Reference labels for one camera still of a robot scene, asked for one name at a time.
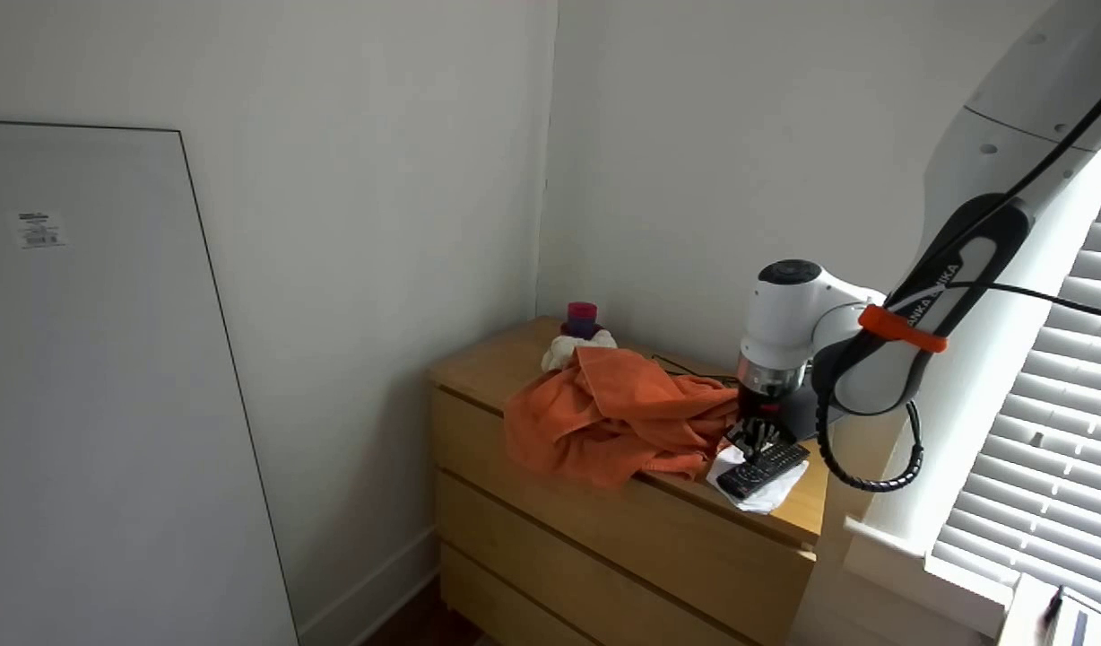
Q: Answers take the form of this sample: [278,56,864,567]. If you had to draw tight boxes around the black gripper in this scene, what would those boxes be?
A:
[731,356,818,470]

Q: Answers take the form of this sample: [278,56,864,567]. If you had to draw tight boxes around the white paper sheet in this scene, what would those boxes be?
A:
[703,440,813,516]

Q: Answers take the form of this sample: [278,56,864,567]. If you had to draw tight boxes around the orange towel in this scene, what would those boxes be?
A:
[498,344,743,494]

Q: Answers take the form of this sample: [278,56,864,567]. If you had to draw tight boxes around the light wooden dresser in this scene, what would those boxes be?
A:
[423,315,835,646]

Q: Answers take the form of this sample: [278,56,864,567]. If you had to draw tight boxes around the white window sill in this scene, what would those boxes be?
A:
[840,511,1014,638]

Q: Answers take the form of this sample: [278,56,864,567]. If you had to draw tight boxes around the white crumpled cloth lump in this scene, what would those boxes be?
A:
[540,327,621,376]

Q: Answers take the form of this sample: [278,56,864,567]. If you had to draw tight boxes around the purple small object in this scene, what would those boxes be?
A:
[561,297,605,344]

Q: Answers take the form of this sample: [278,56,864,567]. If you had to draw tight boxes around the white window blinds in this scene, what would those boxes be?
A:
[925,163,1101,625]

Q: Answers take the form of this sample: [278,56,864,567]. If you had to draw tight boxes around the white leaning panel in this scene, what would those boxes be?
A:
[0,116,303,646]

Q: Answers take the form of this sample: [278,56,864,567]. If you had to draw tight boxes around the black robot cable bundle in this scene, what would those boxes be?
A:
[807,66,1101,494]

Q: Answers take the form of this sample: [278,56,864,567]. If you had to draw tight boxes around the orange cable strap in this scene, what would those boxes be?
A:
[856,300,953,358]

